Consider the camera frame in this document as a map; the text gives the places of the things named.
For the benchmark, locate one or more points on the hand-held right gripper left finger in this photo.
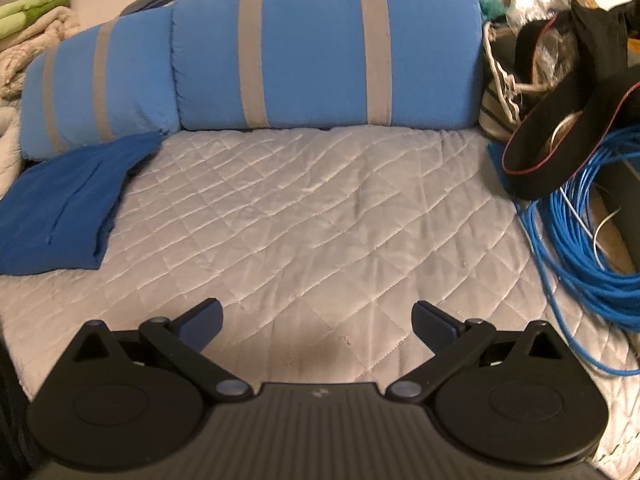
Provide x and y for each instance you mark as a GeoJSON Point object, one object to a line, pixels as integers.
{"type": "Point", "coordinates": [202, 325]}

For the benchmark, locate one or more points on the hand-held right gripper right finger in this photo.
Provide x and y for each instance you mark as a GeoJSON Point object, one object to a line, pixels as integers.
{"type": "Point", "coordinates": [432, 327]}

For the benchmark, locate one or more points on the blue fleece jacket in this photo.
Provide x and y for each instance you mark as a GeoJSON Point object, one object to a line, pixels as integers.
{"type": "Point", "coordinates": [60, 210]}

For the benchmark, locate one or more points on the black bag with red trim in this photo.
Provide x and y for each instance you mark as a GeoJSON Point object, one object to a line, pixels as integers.
{"type": "Point", "coordinates": [550, 160]}

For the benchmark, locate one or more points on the white laced sneaker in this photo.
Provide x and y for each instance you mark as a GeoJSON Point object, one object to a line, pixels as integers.
{"type": "Point", "coordinates": [495, 105]}

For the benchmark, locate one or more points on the dark grey tube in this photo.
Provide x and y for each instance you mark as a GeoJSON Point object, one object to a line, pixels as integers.
{"type": "Point", "coordinates": [625, 195]}

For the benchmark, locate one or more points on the blue striped pillow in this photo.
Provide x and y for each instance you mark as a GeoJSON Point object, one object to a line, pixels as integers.
{"type": "Point", "coordinates": [310, 50]}
{"type": "Point", "coordinates": [135, 75]}

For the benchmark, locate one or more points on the white duvet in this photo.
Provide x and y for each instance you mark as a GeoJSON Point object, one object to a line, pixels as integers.
{"type": "Point", "coordinates": [7, 150]}

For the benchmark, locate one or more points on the teal cloth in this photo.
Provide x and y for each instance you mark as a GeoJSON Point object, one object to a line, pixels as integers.
{"type": "Point", "coordinates": [492, 7]}

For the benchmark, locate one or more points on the beige folded quilt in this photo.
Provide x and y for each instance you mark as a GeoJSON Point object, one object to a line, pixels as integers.
{"type": "Point", "coordinates": [35, 40]}

